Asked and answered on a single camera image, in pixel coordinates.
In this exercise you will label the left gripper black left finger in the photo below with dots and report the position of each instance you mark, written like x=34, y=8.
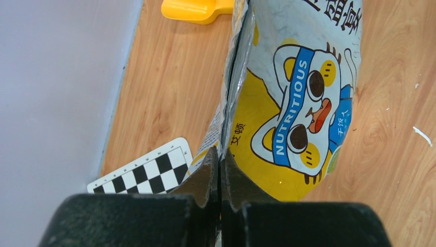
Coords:
x=187, y=216

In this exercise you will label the yellow plastic scoop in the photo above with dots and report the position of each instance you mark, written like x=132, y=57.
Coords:
x=202, y=12

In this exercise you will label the pet food bag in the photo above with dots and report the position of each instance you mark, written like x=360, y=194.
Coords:
x=287, y=92

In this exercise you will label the checkerboard calibration board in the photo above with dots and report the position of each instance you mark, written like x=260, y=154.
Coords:
x=157, y=172

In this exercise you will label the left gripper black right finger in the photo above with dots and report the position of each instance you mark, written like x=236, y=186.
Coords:
x=251, y=217

